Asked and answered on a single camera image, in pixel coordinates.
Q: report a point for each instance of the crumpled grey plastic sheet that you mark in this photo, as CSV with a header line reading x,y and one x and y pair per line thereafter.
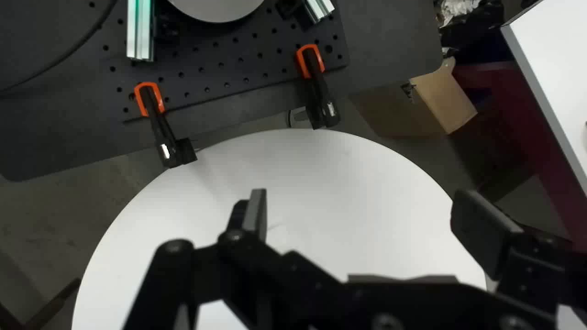
x,y
456,12

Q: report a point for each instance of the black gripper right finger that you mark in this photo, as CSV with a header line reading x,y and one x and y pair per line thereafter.
x,y
483,235

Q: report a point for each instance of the white desk panel grey edge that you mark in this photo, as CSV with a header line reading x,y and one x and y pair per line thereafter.
x,y
557,67

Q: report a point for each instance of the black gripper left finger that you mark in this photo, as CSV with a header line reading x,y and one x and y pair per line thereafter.
x,y
258,211

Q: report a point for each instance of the aluminium extrusion profile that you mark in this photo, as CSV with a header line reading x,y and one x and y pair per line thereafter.
x,y
140,30
318,10

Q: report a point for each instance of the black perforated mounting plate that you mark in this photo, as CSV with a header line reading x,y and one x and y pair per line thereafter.
x,y
226,61

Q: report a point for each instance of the small open cardboard box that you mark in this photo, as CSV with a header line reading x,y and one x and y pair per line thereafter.
x,y
437,101

